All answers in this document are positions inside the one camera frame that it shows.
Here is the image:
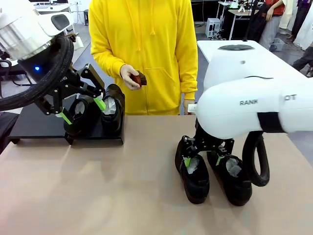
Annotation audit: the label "person right hand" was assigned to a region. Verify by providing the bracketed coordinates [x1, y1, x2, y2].
[119, 64, 144, 91]

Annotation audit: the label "white background table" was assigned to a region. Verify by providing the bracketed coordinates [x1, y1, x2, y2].
[197, 40, 308, 79]

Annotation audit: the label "background desk white legs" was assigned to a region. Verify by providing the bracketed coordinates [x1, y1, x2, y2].
[227, 8, 260, 40]

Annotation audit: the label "dark hanging garment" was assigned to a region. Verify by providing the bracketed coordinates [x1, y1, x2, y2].
[292, 0, 313, 45]

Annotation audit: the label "white computer case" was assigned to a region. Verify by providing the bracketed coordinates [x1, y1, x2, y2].
[206, 17, 223, 39]

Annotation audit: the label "person right forearm yellow sleeve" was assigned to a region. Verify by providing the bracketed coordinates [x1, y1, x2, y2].
[90, 46, 127, 79]

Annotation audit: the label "cream hanging garment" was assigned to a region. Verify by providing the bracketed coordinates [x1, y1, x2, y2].
[278, 0, 298, 30]

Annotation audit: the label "person torso yellow hoodie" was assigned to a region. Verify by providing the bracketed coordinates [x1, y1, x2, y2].
[88, 0, 199, 116]

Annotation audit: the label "black braided arm hose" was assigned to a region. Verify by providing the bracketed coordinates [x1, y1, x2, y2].
[242, 131, 271, 188]
[0, 36, 75, 111]

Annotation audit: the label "black braided right arm hose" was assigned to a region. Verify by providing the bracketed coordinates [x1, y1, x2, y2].
[242, 131, 271, 188]

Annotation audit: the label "black leather buckle shoe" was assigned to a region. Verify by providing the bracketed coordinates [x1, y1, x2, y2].
[207, 150, 253, 207]
[100, 84, 126, 134]
[63, 97, 103, 137]

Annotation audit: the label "black pole stand round base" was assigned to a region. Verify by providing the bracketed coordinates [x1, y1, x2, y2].
[217, 0, 256, 51]

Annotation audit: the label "brown shoe brush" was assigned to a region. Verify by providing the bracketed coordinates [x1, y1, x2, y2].
[131, 70, 148, 88]

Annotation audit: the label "mannequin red top grey trousers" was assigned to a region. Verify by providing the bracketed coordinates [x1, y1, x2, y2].
[259, 0, 284, 44]

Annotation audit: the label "black braided left arm hose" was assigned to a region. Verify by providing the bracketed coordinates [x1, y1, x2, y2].
[0, 36, 75, 111]

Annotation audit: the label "white crumpled stuffing paper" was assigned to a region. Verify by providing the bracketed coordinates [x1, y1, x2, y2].
[74, 102, 86, 116]
[102, 95, 117, 115]
[225, 160, 243, 177]
[187, 158, 201, 175]

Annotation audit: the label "black shoe stand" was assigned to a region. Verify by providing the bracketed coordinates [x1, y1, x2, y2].
[8, 105, 126, 147]

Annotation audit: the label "background person dark trousers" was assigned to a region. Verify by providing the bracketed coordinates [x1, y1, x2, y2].
[292, 46, 313, 78]

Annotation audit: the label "grey plastic bin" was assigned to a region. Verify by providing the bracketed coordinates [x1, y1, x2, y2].
[269, 37, 286, 51]

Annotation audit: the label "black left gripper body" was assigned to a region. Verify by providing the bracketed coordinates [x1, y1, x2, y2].
[19, 48, 81, 100]

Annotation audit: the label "person left forearm yellow sleeve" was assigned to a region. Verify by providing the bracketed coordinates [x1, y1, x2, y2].
[180, 58, 199, 101]

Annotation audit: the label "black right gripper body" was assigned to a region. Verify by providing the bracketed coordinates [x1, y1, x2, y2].
[194, 121, 235, 157]

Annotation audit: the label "black buckle shoe purple insole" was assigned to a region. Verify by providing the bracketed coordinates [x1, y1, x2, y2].
[175, 136, 210, 204]

